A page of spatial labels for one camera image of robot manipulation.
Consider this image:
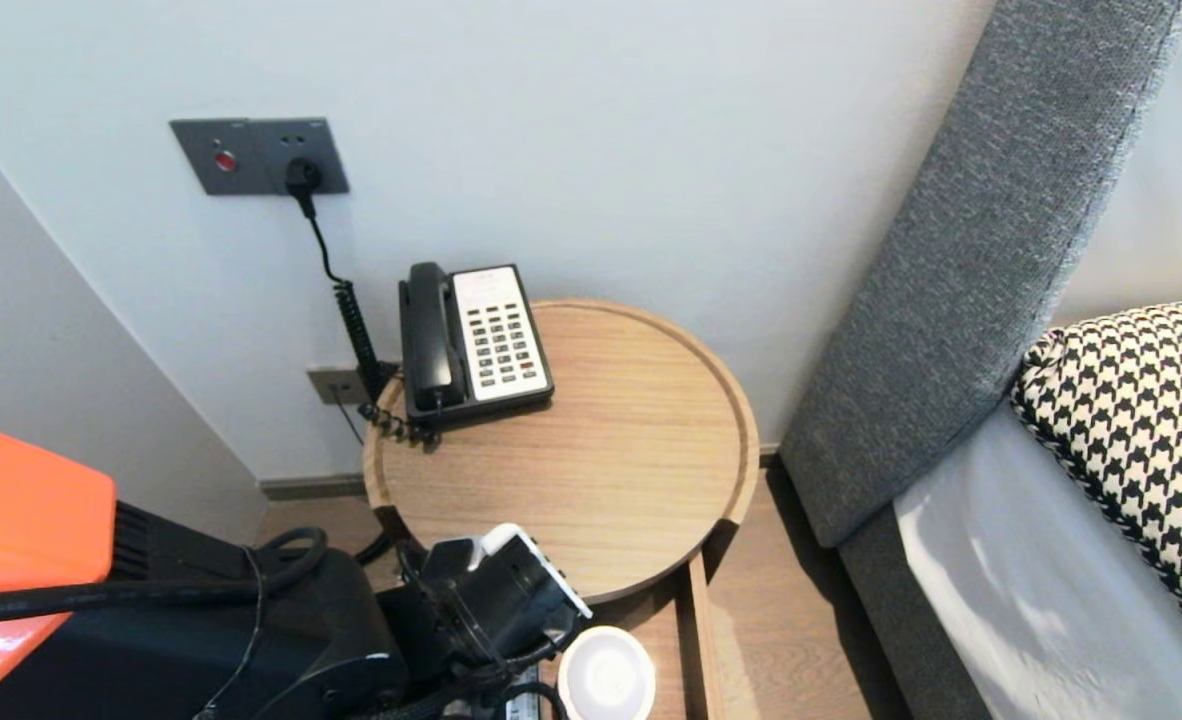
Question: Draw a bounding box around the white round dome device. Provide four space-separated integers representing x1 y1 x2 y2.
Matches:
558 626 657 720

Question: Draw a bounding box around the curved wooden table drawer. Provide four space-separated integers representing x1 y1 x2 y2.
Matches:
541 545 728 720

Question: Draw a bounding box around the round wooden side table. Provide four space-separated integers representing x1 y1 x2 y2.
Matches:
364 297 763 606

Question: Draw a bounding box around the brown wooden skirting board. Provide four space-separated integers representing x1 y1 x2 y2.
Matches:
258 472 369 501

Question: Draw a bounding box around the black white desk telephone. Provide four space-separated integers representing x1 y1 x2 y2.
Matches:
400 262 557 422

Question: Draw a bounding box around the black telephone handset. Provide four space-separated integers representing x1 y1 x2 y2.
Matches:
405 261 468 412

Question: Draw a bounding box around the grey upholstered bed base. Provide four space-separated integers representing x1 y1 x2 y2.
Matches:
839 505 994 720

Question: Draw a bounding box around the black power plug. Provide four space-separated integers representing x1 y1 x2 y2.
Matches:
284 158 327 218

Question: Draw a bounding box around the white bed sheet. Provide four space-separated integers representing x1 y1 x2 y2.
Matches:
893 400 1182 720

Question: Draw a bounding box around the grey fabric headboard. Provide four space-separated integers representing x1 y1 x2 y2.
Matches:
778 0 1182 549

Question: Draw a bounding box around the black white houndstooth pillow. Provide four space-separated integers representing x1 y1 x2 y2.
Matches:
1010 296 1182 678

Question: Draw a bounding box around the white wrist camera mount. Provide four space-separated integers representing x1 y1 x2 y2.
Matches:
471 523 593 621

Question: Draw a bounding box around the black coiled handset cord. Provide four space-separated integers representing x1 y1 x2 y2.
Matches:
359 385 447 448

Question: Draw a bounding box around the beige wall phone socket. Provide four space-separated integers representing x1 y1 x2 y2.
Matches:
308 365 372 406

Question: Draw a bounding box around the black coiled power cable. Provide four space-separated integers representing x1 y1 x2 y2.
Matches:
306 212 398 566

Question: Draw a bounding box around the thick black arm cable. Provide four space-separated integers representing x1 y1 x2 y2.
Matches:
0 527 329 626

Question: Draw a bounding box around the dark grey wall socket panel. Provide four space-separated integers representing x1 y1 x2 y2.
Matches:
170 117 350 196

